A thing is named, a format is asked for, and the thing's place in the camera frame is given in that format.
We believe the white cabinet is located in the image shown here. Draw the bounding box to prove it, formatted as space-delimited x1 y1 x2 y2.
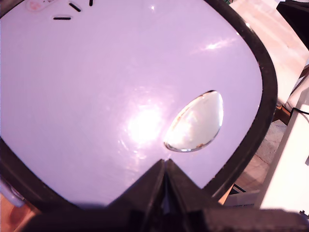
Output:
259 65 309 211

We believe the rice cooker body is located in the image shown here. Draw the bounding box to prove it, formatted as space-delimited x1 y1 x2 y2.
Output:
0 179 25 208

